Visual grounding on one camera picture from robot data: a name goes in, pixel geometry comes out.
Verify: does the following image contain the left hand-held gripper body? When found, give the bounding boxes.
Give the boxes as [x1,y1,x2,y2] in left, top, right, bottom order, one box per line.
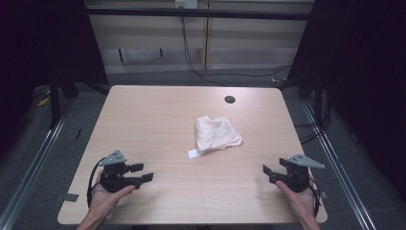
[98,149,144,194]

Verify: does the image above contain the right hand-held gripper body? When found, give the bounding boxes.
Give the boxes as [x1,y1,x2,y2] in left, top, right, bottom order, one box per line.
[269,153,327,194]

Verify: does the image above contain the cream towel with red print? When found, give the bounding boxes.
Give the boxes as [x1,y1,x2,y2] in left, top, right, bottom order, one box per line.
[187,115,244,160]

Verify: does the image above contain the person's left hand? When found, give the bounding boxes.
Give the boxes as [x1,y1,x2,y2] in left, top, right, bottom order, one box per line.
[90,170,136,219]

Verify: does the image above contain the person's right hand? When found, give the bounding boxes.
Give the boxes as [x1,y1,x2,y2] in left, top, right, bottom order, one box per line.
[275,179,317,222]

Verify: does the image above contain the yellow floor object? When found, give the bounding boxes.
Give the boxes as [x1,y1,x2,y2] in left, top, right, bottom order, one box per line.
[36,95,52,108]

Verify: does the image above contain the black curtain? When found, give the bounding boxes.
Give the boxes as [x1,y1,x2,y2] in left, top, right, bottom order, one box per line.
[286,0,406,200]
[0,0,109,159]

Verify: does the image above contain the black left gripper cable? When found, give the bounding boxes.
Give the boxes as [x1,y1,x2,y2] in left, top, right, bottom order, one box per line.
[86,156,107,209]

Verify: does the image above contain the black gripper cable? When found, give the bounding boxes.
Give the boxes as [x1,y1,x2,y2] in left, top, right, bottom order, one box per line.
[86,156,107,209]
[307,176,323,219]

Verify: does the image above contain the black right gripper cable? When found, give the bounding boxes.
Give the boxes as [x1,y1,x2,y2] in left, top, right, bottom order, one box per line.
[307,176,323,219]

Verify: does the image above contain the aluminium floor rail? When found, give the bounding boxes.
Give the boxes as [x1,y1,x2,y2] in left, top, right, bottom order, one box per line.
[0,97,78,230]
[300,99,379,230]

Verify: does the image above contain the black floor cables bundle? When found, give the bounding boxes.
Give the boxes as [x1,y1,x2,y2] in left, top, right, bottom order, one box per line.
[293,90,332,146]

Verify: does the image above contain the black metal stand post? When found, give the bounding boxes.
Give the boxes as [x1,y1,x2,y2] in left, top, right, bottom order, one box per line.
[48,63,62,129]
[313,71,324,127]

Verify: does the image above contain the black hanging wall cable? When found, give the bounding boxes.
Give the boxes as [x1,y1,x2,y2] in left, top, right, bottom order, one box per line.
[180,15,292,88]

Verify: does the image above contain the black horizontal frame bar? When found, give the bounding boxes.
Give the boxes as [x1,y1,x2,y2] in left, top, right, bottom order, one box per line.
[85,7,313,22]

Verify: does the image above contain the white wall socket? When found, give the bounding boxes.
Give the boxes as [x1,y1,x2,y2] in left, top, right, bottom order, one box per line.
[173,0,199,10]

